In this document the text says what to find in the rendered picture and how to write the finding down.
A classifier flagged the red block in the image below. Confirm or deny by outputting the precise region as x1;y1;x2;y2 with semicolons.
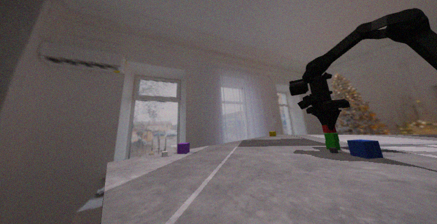
322;125;337;133

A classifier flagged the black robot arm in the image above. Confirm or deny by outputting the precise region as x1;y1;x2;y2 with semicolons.
289;8;437;109

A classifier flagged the purple cube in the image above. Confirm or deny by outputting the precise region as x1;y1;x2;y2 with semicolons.
177;143;189;154

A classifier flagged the blue block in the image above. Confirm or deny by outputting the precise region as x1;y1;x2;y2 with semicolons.
347;140;383;158

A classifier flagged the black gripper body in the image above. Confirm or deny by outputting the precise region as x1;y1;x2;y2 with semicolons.
307;89;350;114

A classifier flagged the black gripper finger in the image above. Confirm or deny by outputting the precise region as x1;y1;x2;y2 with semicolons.
319;110;342;130
312;113;327;125

